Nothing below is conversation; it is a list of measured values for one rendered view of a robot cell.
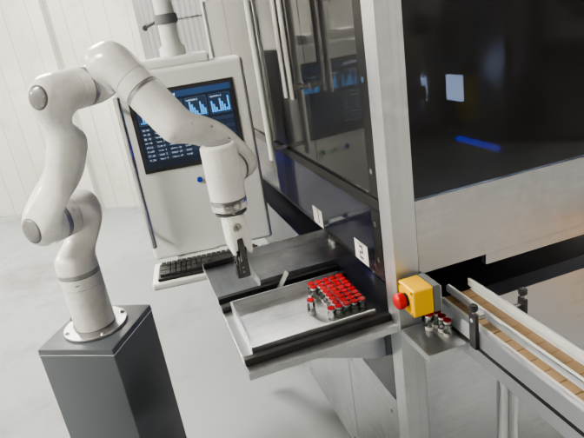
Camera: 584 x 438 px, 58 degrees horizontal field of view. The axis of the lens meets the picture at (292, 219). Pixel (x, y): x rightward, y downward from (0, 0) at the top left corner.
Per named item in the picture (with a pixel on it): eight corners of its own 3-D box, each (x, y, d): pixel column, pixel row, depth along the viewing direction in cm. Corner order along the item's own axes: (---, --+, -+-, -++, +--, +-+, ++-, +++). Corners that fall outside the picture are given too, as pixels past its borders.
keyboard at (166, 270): (257, 247, 216) (256, 241, 215) (262, 260, 203) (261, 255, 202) (160, 267, 211) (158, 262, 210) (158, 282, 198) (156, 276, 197)
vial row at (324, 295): (321, 292, 157) (320, 278, 156) (345, 320, 141) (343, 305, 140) (315, 294, 157) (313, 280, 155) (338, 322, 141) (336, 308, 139)
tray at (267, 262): (329, 235, 197) (328, 227, 195) (360, 262, 173) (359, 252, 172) (242, 259, 188) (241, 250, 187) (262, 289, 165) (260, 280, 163)
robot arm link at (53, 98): (88, 235, 156) (44, 260, 143) (57, 217, 159) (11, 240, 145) (107, 76, 130) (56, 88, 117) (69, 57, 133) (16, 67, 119)
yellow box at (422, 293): (425, 297, 132) (423, 271, 129) (441, 310, 125) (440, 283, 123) (398, 306, 130) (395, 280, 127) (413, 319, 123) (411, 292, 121)
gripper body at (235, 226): (250, 208, 120) (258, 252, 124) (240, 196, 129) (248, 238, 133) (218, 215, 118) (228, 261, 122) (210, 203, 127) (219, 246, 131)
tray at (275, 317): (338, 281, 163) (337, 270, 162) (376, 320, 139) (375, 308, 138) (232, 312, 155) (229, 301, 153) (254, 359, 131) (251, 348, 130)
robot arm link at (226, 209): (250, 198, 120) (252, 210, 121) (241, 189, 128) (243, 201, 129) (214, 207, 118) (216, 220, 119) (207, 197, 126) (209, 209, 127)
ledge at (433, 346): (448, 320, 138) (448, 313, 138) (480, 345, 127) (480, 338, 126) (401, 335, 135) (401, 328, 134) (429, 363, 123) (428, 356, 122)
